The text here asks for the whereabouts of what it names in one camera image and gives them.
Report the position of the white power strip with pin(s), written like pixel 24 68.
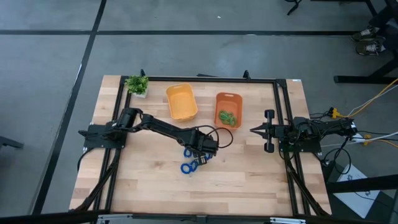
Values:
pixel 357 137

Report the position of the person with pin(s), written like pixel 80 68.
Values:
pixel 388 28

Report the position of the yellow plastic bin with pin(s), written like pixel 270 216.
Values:
pixel 182 102

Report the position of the white plant pot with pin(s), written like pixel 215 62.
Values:
pixel 142 95

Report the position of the person's shoe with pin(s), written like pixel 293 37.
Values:
pixel 365 33
pixel 370 49

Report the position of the black metal bar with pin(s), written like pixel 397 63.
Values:
pixel 367 184

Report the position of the black tripod leg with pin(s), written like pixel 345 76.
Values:
pixel 293 7

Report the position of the black aluminium table frame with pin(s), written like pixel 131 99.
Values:
pixel 199 79

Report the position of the black furniture foot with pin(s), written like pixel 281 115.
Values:
pixel 9 142

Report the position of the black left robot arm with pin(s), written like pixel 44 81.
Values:
pixel 161 127

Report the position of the yellow plug connector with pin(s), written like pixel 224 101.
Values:
pixel 335 113

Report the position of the orange plastic bin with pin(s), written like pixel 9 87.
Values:
pixel 228 102

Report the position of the white paper sheet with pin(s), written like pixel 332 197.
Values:
pixel 357 199

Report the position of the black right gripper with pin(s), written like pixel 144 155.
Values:
pixel 270 146

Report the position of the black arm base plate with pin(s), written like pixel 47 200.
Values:
pixel 93 143
pixel 311 148

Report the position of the green leafy plant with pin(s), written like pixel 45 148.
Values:
pixel 136 84

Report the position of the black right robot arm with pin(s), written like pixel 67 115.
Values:
pixel 329 126

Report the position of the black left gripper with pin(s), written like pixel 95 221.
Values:
pixel 202 143

